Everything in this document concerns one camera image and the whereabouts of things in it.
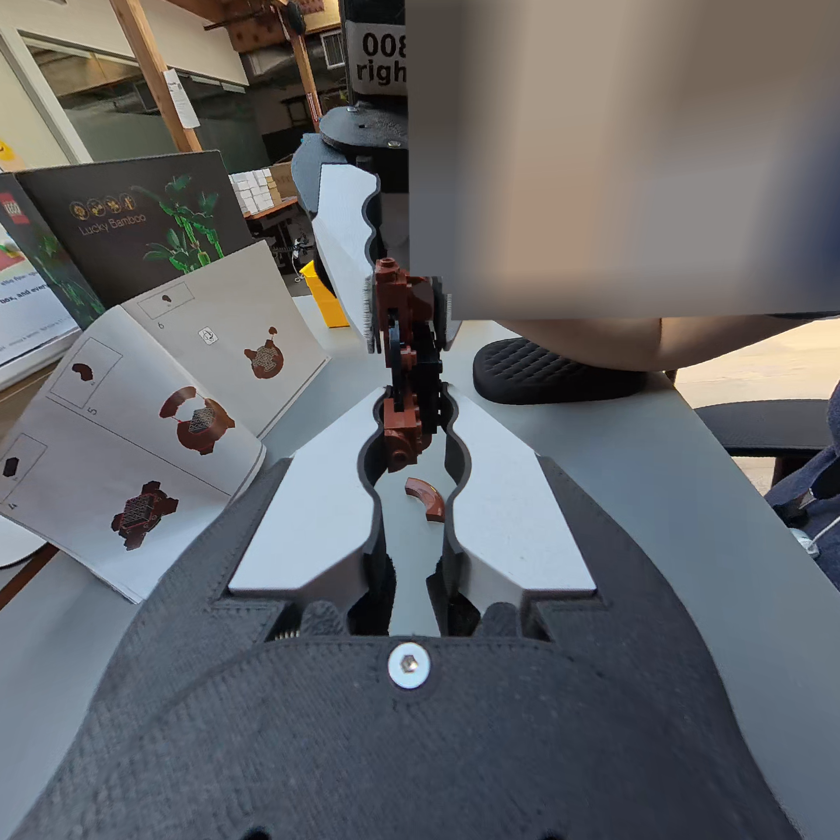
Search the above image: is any brown and black brick assembly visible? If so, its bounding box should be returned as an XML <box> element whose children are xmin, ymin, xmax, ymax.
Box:
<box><xmin>373</xmin><ymin>257</ymin><xmax>455</xmax><ymax>475</ymax></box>

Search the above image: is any open instruction booklet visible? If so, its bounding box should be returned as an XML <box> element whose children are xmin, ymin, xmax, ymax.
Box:
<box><xmin>0</xmin><ymin>239</ymin><xmax>332</xmax><ymax>605</ymax></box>

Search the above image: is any black chair armrest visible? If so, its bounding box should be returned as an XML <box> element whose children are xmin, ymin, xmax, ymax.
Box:
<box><xmin>694</xmin><ymin>398</ymin><xmax>833</xmax><ymax>459</ymax></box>

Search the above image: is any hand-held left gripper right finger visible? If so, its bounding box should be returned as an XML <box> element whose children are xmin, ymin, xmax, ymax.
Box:
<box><xmin>427</xmin><ymin>382</ymin><xmax>599</xmax><ymax>618</ymax></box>

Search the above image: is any person's navy clothing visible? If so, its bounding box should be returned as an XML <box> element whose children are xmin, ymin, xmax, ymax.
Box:
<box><xmin>763</xmin><ymin>377</ymin><xmax>840</xmax><ymax>560</ymax></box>

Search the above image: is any curved brown brick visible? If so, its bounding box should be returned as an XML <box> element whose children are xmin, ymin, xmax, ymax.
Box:
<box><xmin>404</xmin><ymin>477</ymin><xmax>448</xmax><ymax>523</ymax></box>

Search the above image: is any black box with plant print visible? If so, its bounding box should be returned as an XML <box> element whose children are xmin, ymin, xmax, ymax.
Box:
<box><xmin>0</xmin><ymin>151</ymin><xmax>240</xmax><ymax>330</ymax></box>

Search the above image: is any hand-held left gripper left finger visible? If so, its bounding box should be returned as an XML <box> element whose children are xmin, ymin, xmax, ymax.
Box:
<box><xmin>226</xmin><ymin>386</ymin><xmax>398</xmax><ymax>618</ymax></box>

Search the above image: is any grey desk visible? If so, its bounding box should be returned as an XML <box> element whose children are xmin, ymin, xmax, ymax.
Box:
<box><xmin>0</xmin><ymin>289</ymin><xmax>840</xmax><ymax>840</ymax></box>

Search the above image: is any stack of white boxes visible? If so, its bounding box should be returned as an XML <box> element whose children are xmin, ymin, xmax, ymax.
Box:
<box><xmin>228</xmin><ymin>168</ymin><xmax>278</xmax><ymax>215</ymax></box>

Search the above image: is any yellow bin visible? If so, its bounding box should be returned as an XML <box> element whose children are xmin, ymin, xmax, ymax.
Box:
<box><xmin>298</xmin><ymin>259</ymin><xmax>352</xmax><ymax>329</ymax></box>

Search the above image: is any white round base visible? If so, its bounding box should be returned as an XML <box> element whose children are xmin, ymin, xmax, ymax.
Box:
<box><xmin>0</xmin><ymin>514</ymin><xmax>48</xmax><ymax>569</ymax></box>

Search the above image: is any wooden post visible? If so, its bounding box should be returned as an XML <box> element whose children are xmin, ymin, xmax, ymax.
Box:
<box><xmin>108</xmin><ymin>0</ymin><xmax>203</xmax><ymax>155</ymax></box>

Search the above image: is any paper notice on post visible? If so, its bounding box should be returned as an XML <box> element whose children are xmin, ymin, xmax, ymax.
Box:
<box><xmin>163</xmin><ymin>67</ymin><xmax>202</xmax><ymax>130</ymax></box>

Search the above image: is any white printed leaflet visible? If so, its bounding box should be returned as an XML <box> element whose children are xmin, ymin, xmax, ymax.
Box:
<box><xmin>0</xmin><ymin>223</ymin><xmax>81</xmax><ymax>389</ymax></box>

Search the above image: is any white cable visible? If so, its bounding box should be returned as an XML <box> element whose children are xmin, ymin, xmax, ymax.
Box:
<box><xmin>791</xmin><ymin>515</ymin><xmax>840</xmax><ymax>559</ymax></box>

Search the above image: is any person's right forearm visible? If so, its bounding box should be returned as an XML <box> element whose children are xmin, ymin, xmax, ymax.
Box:
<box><xmin>492</xmin><ymin>314</ymin><xmax>840</xmax><ymax>376</ymax></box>

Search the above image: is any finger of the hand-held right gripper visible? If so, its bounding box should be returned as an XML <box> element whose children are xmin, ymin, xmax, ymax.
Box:
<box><xmin>310</xmin><ymin>163</ymin><xmax>385</xmax><ymax>355</ymax></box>
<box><xmin>430</xmin><ymin>276</ymin><xmax>458</xmax><ymax>355</ymax></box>

